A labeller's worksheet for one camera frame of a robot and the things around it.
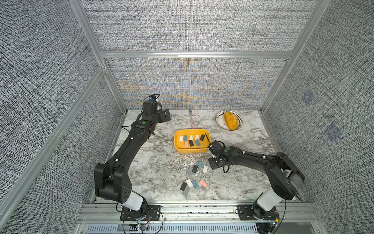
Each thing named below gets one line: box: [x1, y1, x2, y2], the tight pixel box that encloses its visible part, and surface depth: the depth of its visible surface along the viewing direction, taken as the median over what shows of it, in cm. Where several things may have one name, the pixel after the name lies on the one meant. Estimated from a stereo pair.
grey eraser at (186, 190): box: [182, 184, 190, 197], surface depth 82 cm
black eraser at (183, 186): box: [179, 181, 188, 192], surface depth 84 cm
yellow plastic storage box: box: [173, 128, 212, 154], surface depth 102 cm
